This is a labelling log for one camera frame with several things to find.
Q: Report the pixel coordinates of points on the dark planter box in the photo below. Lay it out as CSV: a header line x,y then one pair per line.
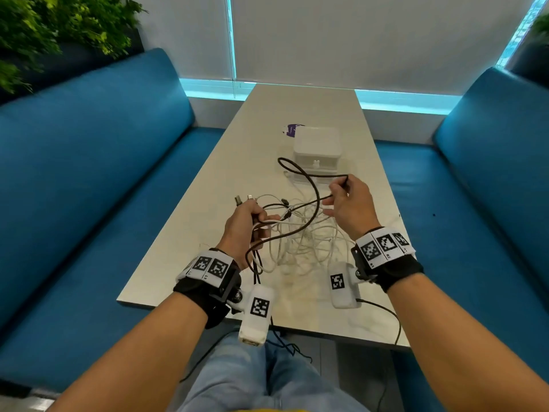
x,y
77,60

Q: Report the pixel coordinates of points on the person's right hand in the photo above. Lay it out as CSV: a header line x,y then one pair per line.
x,y
354,208

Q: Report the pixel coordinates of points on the black marker wristband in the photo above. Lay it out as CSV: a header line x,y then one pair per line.
x,y
403,270
193,291

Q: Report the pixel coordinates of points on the green plant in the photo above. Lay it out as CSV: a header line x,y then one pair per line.
x,y
542,23
43,29

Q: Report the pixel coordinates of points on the blue jeans legs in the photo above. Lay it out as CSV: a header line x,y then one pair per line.
x,y
231,377

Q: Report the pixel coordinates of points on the purple sticker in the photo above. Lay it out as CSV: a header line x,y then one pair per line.
x,y
291,129

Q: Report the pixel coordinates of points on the white charger on floor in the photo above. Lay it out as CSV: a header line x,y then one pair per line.
x,y
386,311

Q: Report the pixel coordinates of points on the person's right forearm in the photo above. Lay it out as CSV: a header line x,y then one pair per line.
x,y
463,351

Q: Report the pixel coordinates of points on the blue sofa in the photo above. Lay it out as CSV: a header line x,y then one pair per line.
x,y
493,188
86,188

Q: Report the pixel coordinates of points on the yellow shirt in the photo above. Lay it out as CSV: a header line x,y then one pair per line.
x,y
266,410

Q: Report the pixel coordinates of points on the person's left hand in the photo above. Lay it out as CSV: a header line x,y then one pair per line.
x,y
244,231

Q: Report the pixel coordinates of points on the white mini drawer box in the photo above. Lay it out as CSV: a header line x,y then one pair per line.
x,y
317,141

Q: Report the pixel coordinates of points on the person's left forearm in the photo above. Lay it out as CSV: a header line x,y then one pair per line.
x,y
128,360

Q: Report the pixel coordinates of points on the white roller blind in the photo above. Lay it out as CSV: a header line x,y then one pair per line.
x,y
184,34
377,38

